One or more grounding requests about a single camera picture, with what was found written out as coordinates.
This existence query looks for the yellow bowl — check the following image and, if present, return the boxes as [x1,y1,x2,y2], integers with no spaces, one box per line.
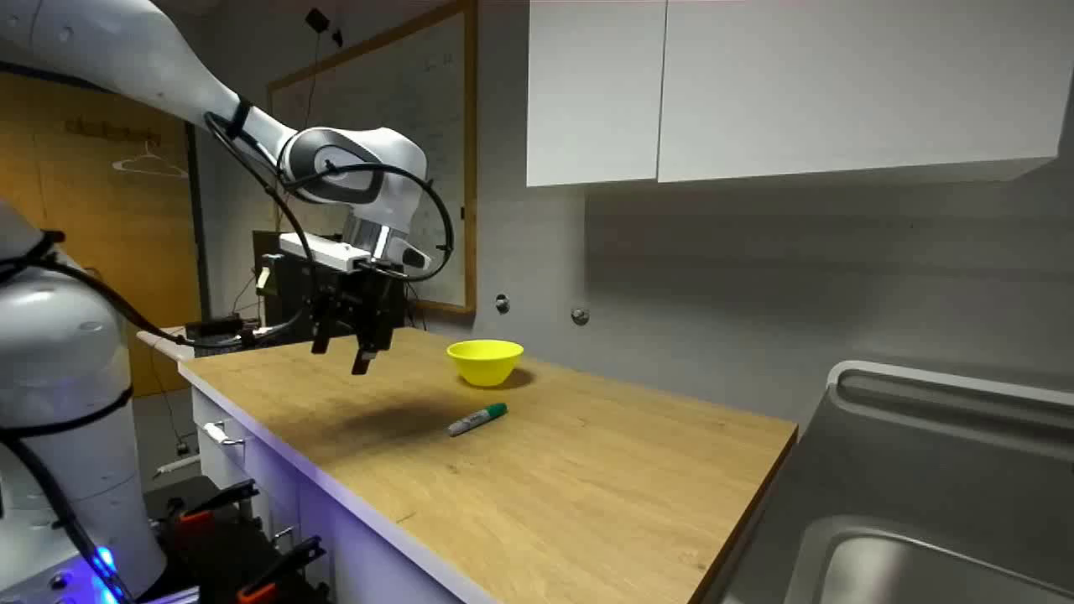
[442,337,526,392]

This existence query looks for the white wall cabinet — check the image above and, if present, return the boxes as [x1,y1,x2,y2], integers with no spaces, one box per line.
[524,0,1074,193]

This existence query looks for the white drawer handle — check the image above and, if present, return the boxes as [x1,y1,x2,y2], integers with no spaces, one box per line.
[197,421,249,453]

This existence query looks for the wire coat hanger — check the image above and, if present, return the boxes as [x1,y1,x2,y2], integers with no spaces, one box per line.
[107,147,190,184]

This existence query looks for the white counter base cabinet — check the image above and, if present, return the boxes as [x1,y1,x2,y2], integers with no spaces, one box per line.
[185,381,498,604]

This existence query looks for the black clamp orange handle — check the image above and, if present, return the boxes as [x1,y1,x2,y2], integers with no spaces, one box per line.
[164,477,263,539]
[229,533,329,604]

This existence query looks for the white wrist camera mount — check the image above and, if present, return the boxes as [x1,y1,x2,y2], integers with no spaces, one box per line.
[276,227,436,283]

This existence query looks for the stainless steel sink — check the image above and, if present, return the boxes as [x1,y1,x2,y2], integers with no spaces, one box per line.
[714,356,1074,604]

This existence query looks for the wide white cabinet door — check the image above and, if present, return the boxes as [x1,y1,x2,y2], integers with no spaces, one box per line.
[653,0,1074,189]

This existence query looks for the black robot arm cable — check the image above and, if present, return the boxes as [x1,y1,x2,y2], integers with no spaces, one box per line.
[197,96,455,338]

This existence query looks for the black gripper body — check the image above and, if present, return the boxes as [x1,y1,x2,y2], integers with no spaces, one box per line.
[292,260,408,344]

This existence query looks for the narrow white cabinet door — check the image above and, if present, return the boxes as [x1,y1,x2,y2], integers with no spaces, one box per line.
[524,0,667,193]

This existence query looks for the whiteboard with wooden frame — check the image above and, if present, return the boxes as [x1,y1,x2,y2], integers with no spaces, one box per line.
[265,0,484,328]

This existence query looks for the orange wooden door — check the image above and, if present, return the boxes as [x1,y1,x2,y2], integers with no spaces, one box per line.
[0,73,207,403]

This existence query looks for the marker with green cap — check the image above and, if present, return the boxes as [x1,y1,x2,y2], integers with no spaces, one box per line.
[442,398,510,439]

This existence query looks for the black table edge mount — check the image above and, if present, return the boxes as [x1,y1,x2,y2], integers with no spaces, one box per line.
[180,312,310,359]

